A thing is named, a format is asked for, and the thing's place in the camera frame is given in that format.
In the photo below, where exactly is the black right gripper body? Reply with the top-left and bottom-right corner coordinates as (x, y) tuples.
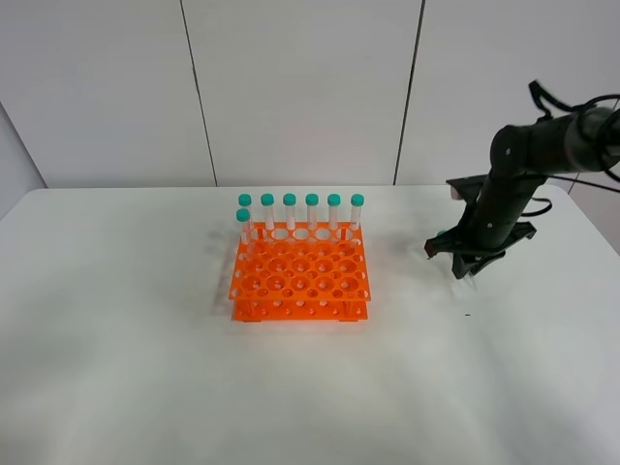
(449, 218), (537, 258)

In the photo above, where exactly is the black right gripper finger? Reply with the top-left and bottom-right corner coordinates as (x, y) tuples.
(424, 231), (460, 257)
(451, 254), (494, 279)

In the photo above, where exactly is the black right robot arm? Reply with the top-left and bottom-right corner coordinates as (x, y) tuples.
(424, 107), (619, 279)

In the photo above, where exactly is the row tube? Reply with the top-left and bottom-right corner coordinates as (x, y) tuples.
(327, 194), (341, 231)
(238, 193), (253, 211)
(261, 193), (275, 231)
(283, 193), (296, 232)
(305, 193), (319, 231)
(350, 194), (364, 231)

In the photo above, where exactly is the orange test tube rack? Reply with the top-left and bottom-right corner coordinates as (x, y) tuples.
(229, 221), (371, 323)

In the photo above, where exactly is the front-left teal-capped racked tube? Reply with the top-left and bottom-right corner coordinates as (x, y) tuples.
(236, 207), (253, 245)

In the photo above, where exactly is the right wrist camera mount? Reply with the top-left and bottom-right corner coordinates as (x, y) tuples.
(446, 174), (486, 205)

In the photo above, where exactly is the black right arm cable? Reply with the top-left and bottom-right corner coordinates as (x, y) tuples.
(525, 79), (620, 217)

